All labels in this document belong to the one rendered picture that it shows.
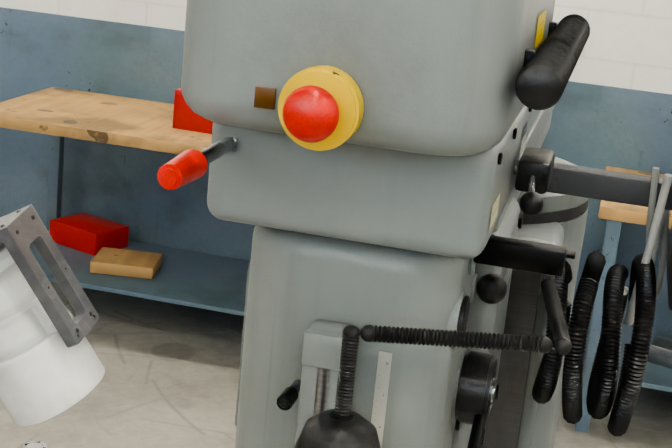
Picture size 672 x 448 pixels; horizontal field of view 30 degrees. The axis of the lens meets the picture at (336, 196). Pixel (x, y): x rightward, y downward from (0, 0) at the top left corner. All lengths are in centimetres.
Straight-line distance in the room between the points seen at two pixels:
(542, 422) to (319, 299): 60
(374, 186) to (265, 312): 17
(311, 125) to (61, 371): 24
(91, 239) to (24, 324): 476
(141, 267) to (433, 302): 424
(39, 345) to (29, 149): 527
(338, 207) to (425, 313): 13
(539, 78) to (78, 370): 38
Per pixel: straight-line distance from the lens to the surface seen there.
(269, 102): 93
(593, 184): 142
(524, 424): 160
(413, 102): 90
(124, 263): 532
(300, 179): 103
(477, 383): 121
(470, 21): 90
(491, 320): 128
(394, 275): 107
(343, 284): 108
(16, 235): 78
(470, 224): 101
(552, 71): 92
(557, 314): 107
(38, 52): 597
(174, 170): 92
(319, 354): 107
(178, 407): 468
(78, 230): 561
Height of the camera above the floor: 192
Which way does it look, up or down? 14 degrees down
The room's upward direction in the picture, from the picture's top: 6 degrees clockwise
